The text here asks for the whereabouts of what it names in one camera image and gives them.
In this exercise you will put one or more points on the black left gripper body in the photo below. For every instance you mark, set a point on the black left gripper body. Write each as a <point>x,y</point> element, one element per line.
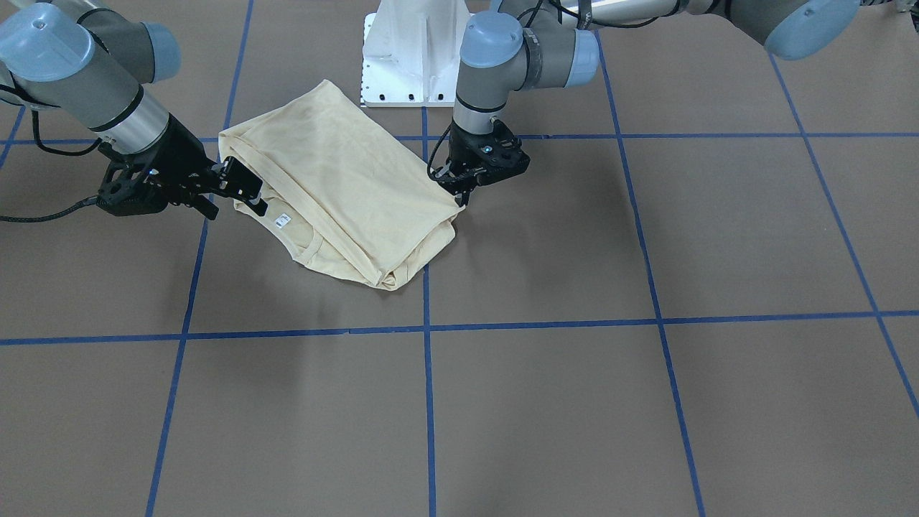
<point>462,141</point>

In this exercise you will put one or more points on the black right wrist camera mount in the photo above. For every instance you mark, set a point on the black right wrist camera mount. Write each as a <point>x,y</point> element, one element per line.
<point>128,190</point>

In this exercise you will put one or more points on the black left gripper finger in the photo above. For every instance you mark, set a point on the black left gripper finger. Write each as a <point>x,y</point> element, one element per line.
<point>462,197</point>

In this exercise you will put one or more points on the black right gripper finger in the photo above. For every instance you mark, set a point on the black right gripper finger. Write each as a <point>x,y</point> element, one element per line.
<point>204,205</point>
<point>236,181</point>

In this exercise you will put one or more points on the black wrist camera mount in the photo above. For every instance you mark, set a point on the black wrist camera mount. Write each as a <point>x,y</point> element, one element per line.
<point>484,159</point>
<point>128,190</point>

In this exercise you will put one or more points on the beige long-sleeve printed shirt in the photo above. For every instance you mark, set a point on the beige long-sleeve printed shirt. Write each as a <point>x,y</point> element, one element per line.
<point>344,197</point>

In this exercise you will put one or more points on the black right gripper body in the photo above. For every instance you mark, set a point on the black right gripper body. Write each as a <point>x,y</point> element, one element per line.
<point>177,150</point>

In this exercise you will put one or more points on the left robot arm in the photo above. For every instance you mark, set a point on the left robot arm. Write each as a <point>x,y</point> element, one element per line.
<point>515,46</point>

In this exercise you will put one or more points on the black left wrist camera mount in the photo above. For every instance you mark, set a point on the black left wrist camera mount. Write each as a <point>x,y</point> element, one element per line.
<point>484,159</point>

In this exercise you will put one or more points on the white pedestal column base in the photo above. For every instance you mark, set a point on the white pedestal column base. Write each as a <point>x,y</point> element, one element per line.
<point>411,54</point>

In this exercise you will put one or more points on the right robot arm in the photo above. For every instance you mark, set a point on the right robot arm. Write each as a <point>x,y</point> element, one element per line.
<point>91,62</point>

